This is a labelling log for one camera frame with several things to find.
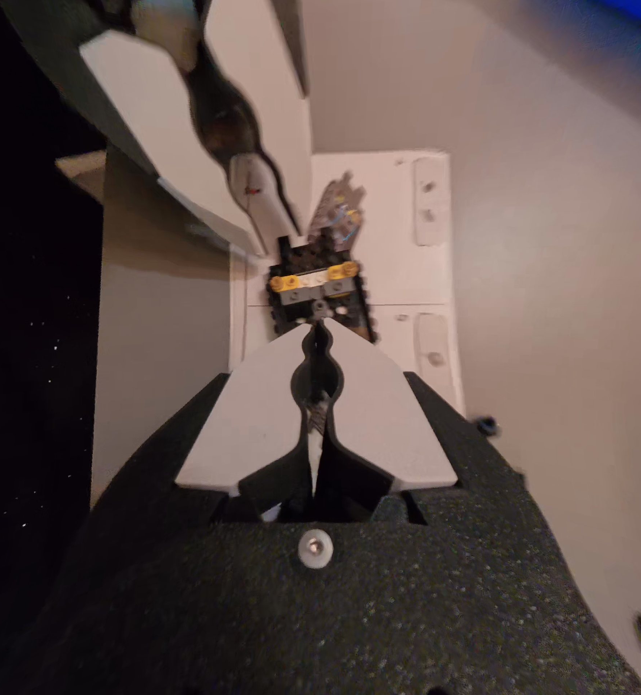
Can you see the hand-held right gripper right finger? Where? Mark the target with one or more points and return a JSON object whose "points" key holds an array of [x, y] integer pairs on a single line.
{"points": [[385, 418]]}

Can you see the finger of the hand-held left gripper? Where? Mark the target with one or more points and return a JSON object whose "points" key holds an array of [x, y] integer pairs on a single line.
{"points": [[146, 103], [266, 81]]}

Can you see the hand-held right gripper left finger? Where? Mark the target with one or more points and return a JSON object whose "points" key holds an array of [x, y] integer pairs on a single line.
{"points": [[250, 418]]}

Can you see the small dark grey lego piece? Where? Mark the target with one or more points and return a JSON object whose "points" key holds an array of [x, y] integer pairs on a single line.
{"points": [[319, 309]]}

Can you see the black and yellow lego model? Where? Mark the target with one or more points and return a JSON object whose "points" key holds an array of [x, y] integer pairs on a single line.
{"points": [[299, 266]]}

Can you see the small black lego piece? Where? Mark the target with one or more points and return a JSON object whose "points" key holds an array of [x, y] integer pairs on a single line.
{"points": [[486, 425]]}

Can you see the white lego instruction booklet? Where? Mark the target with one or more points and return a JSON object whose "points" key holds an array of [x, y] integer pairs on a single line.
{"points": [[385, 271]]}

